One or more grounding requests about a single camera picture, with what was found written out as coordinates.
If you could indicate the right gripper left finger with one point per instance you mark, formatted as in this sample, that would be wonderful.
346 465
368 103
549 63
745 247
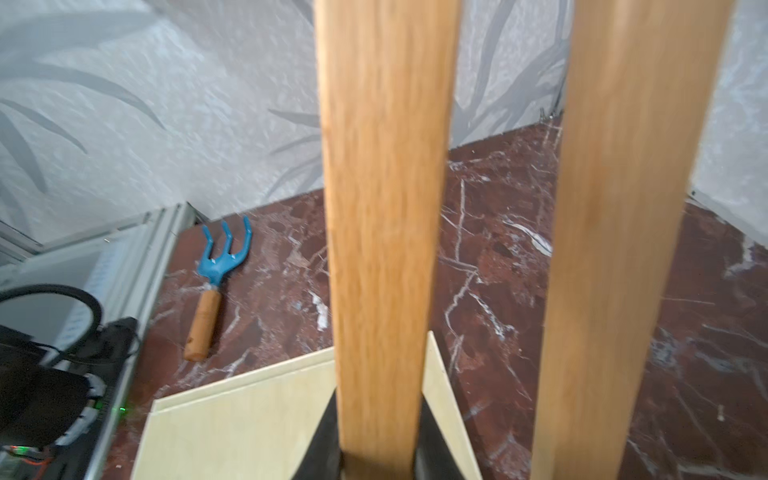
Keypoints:
323 459

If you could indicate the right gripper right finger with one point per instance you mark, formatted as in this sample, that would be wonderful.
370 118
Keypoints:
433 458

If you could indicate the wooden easel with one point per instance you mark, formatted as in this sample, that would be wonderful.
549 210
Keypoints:
640 79

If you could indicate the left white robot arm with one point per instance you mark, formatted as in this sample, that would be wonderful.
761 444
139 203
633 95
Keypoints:
52 417

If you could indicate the blue garden hand rake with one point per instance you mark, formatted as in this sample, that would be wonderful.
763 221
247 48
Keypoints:
214 270

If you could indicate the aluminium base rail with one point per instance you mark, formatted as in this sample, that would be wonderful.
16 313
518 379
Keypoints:
122 266

